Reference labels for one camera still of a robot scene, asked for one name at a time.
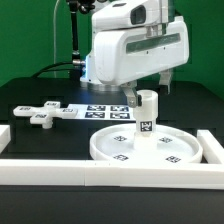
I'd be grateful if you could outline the white round table top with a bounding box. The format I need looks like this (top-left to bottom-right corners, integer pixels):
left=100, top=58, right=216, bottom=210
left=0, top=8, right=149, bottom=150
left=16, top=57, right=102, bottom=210
left=90, top=123, right=203, bottom=164

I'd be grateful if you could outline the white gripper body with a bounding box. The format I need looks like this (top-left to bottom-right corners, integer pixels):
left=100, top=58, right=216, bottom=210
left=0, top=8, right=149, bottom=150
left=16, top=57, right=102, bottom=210
left=92, top=0, right=189, bottom=85

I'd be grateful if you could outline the white marker sheet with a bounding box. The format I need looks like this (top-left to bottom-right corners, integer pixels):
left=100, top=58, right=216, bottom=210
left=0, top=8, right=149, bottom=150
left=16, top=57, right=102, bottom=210
left=68, top=104, right=135, bottom=121

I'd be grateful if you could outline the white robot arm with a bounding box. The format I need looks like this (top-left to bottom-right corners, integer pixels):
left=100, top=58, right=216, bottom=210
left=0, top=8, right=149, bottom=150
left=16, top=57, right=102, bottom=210
left=81, top=0, right=189, bottom=107

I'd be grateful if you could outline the black cable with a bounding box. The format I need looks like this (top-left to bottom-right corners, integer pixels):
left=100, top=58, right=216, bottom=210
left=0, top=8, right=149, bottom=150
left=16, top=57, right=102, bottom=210
left=31, top=61, right=83, bottom=78

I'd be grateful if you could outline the white U-shaped obstacle fence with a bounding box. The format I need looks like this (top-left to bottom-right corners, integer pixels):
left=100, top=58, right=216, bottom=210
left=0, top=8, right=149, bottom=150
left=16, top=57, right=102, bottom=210
left=0, top=130, right=224, bottom=190

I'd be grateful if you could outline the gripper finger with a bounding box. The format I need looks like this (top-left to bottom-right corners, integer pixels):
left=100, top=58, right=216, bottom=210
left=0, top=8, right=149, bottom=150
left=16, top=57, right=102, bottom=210
left=121, top=81, right=138, bottom=108
left=159, top=69, right=173, bottom=94

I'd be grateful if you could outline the white cross-shaped table base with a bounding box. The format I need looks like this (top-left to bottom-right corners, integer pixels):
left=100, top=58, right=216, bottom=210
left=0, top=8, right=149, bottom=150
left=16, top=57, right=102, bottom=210
left=13, top=101, right=78, bottom=129

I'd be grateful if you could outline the white cable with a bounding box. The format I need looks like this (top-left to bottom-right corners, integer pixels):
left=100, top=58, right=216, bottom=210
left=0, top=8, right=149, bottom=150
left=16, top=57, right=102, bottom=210
left=52, top=0, right=62, bottom=79

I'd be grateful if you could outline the black camera stand pole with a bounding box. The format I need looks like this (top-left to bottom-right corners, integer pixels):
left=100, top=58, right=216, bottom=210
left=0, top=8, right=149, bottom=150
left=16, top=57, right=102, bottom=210
left=66, top=0, right=96, bottom=81

